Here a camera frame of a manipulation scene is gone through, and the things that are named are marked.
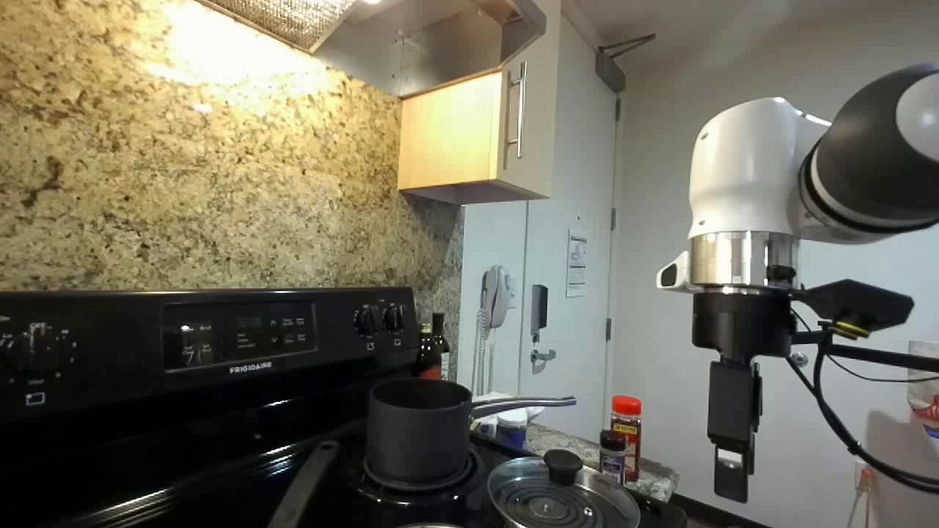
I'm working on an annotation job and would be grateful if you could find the white wall phone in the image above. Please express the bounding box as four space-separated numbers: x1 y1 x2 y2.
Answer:
472 260 516 392

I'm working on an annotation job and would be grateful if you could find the white blue-lid container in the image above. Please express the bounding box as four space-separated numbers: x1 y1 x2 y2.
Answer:
492 407 533 451

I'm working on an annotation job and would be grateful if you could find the silver cabinet handle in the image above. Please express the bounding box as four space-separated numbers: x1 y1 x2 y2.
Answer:
505 58 527 162

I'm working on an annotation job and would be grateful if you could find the grey door closer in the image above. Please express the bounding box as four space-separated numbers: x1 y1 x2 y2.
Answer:
593 33 660 97

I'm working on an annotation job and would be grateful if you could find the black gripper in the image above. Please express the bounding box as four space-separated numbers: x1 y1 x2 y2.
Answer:
693 288 795 506

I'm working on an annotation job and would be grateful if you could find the white paper sign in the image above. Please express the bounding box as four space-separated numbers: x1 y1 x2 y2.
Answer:
562 231 588 302

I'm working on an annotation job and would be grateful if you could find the black frying pan grey handle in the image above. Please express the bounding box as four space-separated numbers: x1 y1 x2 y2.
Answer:
263 436 342 528

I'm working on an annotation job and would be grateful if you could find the red lid spice jar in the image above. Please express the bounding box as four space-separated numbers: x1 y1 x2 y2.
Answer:
610 392 646 483

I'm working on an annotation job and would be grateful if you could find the small black lid spice jar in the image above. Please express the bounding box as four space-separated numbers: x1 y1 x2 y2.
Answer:
594 427 627 490

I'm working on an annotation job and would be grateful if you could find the dark pot with long handle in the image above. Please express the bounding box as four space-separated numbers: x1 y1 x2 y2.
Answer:
362 376 580 493

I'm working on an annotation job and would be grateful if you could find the wall cabinet with grey door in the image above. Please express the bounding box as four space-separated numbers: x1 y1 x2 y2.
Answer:
395 0 565 204

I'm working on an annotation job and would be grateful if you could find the clear plastic container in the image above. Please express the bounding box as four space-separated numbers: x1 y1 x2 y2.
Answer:
902 338 939 442

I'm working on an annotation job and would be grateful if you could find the white door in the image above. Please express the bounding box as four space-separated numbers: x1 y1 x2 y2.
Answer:
458 16 621 442

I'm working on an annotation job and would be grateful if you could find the black kitchen stove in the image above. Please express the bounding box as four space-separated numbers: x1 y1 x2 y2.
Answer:
0 283 764 528

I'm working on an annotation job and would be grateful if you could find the pale flat board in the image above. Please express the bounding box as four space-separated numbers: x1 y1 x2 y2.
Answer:
858 407 939 528

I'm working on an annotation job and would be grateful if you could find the black door intercom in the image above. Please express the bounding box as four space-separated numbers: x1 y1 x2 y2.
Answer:
527 282 550 346

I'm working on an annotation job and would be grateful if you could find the steel range hood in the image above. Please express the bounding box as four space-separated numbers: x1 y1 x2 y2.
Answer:
200 0 547 100

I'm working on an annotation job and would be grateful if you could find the glass lid with black knob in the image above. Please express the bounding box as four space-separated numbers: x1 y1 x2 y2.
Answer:
484 448 646 528

